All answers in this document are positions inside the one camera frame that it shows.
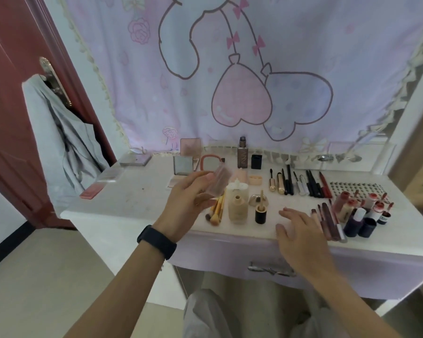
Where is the person's left hand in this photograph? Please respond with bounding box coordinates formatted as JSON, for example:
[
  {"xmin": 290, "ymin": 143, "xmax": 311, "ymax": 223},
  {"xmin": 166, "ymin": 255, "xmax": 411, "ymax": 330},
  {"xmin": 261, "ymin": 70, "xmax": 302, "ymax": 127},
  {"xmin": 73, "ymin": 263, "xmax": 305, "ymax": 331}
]
[{"xmin": 152, "ymin": 170, "xmax": 220, "ymax": 244}]

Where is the large grey square palette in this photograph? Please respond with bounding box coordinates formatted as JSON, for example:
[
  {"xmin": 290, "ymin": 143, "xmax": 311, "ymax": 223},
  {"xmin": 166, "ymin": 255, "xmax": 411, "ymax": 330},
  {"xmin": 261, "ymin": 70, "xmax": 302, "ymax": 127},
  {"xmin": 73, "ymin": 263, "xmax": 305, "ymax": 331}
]
[{"xmin": 119, "ymin": 154, "xmax": 152, "ymax": 168}]

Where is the wooden bed frame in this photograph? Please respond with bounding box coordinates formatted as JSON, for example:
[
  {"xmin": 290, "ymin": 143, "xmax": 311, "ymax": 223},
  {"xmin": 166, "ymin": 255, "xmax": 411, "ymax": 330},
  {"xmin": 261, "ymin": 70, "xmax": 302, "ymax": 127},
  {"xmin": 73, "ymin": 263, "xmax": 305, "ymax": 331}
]
[{"xmin": 387, "ymin": 98, "xmax": 423, "ymax": 208}]

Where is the pink cartoon cloth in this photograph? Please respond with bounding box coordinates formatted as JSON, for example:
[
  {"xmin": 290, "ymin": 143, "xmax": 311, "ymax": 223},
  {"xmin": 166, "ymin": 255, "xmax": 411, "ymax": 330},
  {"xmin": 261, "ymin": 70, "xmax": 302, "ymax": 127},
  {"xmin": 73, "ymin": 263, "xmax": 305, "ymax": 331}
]
[{"xmin": 58, "ymin": 0, "xmax": 423, "ymax": 155}]

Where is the person's right forearm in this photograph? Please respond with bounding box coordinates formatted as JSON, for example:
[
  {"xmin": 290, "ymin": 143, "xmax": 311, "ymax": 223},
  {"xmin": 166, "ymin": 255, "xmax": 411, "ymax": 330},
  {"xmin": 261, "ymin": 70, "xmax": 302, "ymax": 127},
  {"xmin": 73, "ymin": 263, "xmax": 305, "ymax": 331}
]
[{"xmin": 310, "ymin": 270, "xmax": 402, "ymax": 338}]

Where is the white hanging garment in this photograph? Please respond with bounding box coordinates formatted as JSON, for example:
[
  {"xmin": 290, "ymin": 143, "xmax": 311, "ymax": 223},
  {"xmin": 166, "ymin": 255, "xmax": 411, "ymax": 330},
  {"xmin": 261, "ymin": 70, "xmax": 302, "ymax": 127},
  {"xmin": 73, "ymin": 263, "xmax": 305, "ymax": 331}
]
[{"xmin": 22, "ymin": 74, "xmax": 110, "ymax": 215}]

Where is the person's right hand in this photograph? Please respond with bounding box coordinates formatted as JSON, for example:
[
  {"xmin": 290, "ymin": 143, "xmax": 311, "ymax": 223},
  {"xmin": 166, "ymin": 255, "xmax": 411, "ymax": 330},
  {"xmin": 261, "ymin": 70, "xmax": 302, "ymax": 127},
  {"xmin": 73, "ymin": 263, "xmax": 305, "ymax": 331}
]
[{"xmin": 274, "ymin": 207, "xmax": 336, "ymax": 281}]

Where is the pink rounded compact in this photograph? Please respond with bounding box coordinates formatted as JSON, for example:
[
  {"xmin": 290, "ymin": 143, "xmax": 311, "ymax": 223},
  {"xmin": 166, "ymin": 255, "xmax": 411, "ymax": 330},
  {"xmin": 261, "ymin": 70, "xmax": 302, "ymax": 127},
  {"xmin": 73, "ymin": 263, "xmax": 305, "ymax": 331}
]
[{"xmin": 199, "ymin": 154, "xmax": 224, "ymax": 173}]

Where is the navy cosmetic tube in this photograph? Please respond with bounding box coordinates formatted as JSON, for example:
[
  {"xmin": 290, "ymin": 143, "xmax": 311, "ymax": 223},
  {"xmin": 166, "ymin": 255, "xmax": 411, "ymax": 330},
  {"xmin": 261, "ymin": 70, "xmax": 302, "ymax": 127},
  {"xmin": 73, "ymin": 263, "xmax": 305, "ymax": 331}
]
[{"xmin": 344, "ymin": 207, "xmax": 377, "ymax": 239}]

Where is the white dressing table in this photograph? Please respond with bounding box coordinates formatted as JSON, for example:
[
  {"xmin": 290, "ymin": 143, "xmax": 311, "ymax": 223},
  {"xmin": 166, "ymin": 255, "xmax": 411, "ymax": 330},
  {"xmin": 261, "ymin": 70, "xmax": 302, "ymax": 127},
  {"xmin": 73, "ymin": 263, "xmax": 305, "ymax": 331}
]
[{"xmin": 60, "ymin": 0, "xmax": 423, "ymax": 301}]

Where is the dark square foundation bottle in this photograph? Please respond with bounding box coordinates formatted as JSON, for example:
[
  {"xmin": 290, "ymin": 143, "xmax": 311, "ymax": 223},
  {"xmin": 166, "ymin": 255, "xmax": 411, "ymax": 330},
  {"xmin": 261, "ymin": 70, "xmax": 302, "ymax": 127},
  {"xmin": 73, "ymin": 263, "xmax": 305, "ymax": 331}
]
[{"xmin": 237, "ymin": 136, "xmax": 250, "ymax": 169}]

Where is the red applicator wand silver cap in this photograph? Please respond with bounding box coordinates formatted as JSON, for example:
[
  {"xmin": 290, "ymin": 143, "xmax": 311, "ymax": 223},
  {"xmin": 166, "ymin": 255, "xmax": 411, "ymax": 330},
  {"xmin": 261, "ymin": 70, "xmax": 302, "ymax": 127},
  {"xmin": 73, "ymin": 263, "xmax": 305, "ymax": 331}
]
[{"xmin": 328, "ymin": 199, "xmax": 349, "ymax": 244}]

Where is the foundation bottle black cap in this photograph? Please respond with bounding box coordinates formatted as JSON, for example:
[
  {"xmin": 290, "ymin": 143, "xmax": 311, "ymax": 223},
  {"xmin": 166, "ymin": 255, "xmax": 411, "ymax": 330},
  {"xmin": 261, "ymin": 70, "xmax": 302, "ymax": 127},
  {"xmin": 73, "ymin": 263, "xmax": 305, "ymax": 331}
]
[{"xmin": 228, "ymin": 195, "xmax": 249, "ymax": 225}]

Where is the brown blush palette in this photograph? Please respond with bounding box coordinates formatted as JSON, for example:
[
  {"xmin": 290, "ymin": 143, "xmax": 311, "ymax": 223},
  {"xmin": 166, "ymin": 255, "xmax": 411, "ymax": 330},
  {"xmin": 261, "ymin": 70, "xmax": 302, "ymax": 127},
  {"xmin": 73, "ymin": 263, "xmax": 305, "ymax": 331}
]
[{"xmin": 180, "ymin": 138, "xmax": 202, "ymax": 161}]

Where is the short black makeup pencil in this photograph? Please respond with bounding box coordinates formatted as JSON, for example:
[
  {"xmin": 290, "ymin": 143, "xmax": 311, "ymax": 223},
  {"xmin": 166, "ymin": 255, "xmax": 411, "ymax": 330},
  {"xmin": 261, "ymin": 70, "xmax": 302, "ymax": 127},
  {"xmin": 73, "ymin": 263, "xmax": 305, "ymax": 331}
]
[{"xmin": 305, "ymin": 169, "xmax": 317, "ymax": 198}]

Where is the black smartwatch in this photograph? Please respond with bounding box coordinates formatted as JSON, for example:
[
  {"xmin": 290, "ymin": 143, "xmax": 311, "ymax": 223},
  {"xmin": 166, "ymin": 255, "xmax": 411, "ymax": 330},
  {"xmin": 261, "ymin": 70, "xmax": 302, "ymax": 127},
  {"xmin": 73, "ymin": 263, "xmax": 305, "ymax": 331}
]
[{"xmin": 136, "ymin": 225, "xmax": 178, "ymax": 261}]

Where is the small grey square palette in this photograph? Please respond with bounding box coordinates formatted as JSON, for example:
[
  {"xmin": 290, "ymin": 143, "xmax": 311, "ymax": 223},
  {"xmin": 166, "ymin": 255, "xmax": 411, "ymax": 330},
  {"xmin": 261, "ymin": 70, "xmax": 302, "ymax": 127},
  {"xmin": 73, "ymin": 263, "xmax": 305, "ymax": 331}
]
[{"xmin": 167, "ymin": 156, "xmax": 195, "ymax": 189}]

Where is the silver square palette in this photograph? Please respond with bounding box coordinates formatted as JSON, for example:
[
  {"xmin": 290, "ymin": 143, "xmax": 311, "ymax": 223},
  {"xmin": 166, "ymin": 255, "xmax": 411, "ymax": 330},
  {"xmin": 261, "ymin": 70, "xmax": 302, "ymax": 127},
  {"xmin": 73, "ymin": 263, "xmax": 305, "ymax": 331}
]
[{"xmin": 206, "ymin": 163, "xmax": 233, "ymax": 198}]

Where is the pink blush compact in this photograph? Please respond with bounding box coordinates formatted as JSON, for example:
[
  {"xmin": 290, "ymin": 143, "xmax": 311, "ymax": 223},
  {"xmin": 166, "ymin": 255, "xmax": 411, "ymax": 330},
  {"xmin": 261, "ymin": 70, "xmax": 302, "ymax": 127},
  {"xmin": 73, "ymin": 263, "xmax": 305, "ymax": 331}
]
[{"xmin": 79, "ymin": 183, "xmax": 105, "ymax": 200}]

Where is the silver drawer handle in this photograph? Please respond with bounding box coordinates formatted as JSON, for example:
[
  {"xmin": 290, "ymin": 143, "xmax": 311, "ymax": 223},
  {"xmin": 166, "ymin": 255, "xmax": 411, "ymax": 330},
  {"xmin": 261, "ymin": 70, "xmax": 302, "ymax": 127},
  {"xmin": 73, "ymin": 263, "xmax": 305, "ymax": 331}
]
[{"xmin": 247, "ymin": 262, "xmax": 297, "ymax": 277}]

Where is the beige cap lip wand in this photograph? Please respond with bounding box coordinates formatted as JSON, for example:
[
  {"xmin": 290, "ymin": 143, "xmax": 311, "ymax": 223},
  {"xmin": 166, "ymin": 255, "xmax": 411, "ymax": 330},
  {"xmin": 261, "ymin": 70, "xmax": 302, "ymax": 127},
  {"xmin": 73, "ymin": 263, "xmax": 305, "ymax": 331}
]
[{"xmin": 317, "ymin": 204, "xmax": 335, "ymax": 240}]

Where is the dark red wooden door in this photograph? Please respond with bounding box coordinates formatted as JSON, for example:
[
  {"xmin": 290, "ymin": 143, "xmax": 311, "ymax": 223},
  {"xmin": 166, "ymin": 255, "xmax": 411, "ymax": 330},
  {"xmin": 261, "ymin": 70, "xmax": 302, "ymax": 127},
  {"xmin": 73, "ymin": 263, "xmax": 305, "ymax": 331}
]
[{"xmin": 0, "ymin": 0, "xmax": 117, "ymax": 229}]

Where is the gold door handle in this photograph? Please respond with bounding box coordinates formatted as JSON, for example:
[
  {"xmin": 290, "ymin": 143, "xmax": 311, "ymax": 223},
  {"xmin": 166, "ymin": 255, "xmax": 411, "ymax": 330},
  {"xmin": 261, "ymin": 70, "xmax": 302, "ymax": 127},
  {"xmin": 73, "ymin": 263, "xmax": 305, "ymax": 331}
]
[{"xmin": 39, "ymin": 56, "xmax": 72, "ymax": 108}]

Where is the beige tube black cap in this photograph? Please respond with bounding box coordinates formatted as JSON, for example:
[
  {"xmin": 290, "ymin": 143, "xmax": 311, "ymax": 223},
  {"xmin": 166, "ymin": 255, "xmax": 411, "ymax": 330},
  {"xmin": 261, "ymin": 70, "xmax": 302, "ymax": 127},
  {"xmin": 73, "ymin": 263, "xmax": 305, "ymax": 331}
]
[{"xmin": 338, "ymin": 199, "xmax": 367, "ymax": 222}]

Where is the purple drawer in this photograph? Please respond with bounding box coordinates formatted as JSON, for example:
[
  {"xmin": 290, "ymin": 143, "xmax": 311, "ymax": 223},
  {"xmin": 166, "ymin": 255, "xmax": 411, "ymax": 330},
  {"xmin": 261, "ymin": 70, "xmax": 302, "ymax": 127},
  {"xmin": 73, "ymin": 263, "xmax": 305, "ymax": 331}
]
[{"xmin": 169, "ymin": 230, "xmax": 423, "ymax": 301}]

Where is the pink concealer tube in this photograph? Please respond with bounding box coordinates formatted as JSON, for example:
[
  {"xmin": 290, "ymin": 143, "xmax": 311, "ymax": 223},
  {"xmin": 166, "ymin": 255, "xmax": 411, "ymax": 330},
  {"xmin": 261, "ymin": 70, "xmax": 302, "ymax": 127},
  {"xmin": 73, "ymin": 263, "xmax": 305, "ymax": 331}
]
[{"xmin": 311, "ymin": 208, "xmax": 328, "ymax": 237}]

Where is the person's left forearm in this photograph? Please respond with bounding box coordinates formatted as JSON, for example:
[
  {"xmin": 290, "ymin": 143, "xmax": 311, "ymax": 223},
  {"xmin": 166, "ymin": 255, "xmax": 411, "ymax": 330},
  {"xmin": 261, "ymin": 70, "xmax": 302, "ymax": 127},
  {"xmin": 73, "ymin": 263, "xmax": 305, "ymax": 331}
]
[{"xmin": 65, "ymin": 239, "xmax": 168, "ymax": 338}]

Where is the black cap beige wand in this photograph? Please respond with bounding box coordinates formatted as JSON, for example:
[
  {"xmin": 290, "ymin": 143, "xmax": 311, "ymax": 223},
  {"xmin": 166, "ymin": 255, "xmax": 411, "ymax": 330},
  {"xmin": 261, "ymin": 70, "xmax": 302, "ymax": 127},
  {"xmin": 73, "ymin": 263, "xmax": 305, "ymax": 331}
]
[{"xmin": 255, "ymin": 190, "xmax": 268, "ymax": 225}]

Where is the false eyelash tray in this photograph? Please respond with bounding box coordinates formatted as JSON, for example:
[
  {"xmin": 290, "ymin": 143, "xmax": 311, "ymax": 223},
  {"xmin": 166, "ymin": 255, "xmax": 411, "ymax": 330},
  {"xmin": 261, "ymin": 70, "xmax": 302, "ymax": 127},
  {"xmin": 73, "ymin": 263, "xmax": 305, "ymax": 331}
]
[{"xmin": 329, "ymin": 182, "xmax": 387, "ymax": 200}]

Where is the red makeup pencil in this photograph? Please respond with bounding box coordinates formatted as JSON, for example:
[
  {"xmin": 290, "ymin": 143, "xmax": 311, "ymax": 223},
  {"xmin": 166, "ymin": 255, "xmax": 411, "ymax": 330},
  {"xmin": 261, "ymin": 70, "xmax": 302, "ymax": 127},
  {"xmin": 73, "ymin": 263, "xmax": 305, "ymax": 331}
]
[{"xmin": 319, "ymin": 171, "xmax": 334, "ymax": 200}]

